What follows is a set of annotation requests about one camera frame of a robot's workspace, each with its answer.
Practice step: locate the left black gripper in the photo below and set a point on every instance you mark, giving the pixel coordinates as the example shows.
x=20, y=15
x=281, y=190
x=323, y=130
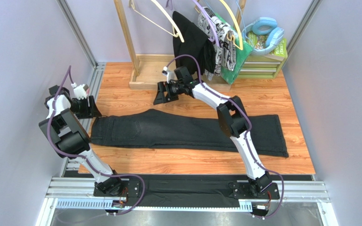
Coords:
x=91, y=111

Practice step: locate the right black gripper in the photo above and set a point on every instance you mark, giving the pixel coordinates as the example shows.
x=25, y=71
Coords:
x=165, y=91

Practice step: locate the black denim trousers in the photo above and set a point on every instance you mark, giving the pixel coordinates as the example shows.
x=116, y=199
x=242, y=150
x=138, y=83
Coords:
x=159, y=130

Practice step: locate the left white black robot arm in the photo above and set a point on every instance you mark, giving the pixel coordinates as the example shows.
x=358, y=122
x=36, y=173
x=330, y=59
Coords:
x=69, y=138

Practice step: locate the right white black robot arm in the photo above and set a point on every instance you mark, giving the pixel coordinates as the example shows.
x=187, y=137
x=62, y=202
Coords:
x=232, y=118

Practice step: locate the purple plastic hanger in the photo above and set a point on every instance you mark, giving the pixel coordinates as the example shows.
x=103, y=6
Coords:
x=192, y=33

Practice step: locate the wooden clothes rack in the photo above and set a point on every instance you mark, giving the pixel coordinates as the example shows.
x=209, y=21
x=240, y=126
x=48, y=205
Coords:
x=145, y=67

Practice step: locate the black hanging garment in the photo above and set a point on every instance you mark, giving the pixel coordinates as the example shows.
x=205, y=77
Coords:
x=204, y=55

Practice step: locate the black white patterned garment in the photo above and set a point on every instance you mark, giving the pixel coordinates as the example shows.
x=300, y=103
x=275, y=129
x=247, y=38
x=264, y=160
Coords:
x=225, y=53

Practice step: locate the green tote bag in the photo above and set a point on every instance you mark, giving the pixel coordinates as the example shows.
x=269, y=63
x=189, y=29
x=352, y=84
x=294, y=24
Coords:
x=243, y=50

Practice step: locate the green wooden drawer box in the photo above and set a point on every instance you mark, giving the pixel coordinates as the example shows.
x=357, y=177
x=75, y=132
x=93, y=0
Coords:
x=262, y=67

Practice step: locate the black cloth strip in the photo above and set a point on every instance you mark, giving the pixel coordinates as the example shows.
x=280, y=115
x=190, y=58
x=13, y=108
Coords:
x=189, y=191

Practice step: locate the light blue headphones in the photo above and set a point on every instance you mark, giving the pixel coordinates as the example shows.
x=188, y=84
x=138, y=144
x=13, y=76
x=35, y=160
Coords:
x=264, y=27

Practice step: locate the green book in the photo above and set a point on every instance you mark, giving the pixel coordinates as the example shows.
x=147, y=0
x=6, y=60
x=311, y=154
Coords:
x=276, y=50

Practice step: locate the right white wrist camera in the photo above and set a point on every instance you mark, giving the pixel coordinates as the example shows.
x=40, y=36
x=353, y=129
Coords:
x=170, y=75

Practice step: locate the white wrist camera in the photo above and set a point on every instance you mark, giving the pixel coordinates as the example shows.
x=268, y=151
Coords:
x=80, y=91
x=170, y=75

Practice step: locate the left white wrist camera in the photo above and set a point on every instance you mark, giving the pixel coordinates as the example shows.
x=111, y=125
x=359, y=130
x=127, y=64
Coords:
x=80, y=91

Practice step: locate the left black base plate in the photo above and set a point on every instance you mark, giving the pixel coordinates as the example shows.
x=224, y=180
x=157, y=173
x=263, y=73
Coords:
x=116, y=188

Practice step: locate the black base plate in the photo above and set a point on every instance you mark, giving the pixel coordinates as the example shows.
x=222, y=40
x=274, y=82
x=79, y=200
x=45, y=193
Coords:
x=244, y=190
x=116, y=188

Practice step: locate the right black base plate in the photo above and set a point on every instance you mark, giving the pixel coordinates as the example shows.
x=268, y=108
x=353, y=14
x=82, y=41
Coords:
x=244, y=190

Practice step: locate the aluminium frame rail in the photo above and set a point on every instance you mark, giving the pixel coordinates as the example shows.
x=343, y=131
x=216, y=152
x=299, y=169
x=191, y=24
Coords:
x=83, y=188

